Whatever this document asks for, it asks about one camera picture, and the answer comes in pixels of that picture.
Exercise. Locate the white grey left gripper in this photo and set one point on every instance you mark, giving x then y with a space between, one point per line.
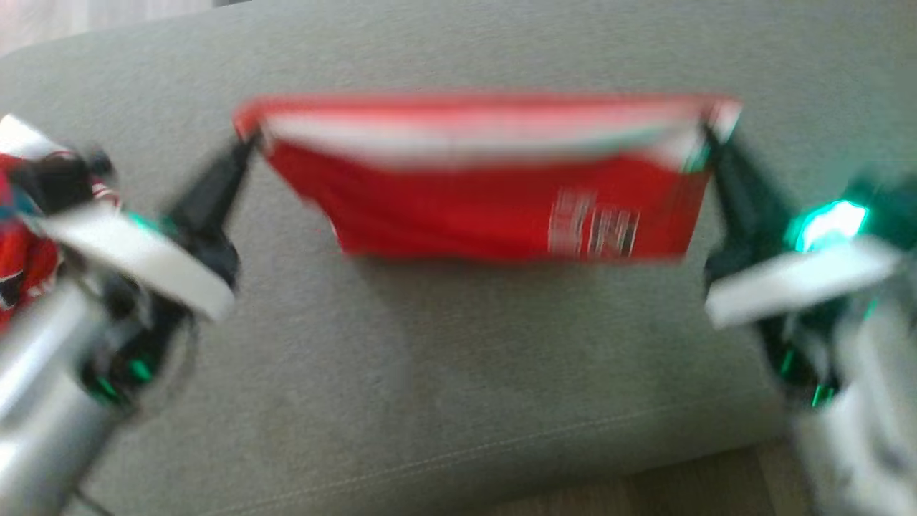
157 265

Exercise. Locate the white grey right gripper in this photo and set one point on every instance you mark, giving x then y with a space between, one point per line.
788 287

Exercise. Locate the red white basketball jersey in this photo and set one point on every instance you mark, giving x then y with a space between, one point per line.
21 258

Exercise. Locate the red white basketball shorts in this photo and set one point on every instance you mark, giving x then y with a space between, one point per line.
466 201

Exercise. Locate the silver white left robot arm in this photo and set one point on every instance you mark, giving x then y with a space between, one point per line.
43 401

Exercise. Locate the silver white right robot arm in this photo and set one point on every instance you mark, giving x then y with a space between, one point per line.
874 430

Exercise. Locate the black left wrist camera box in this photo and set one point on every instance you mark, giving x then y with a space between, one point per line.
57 183

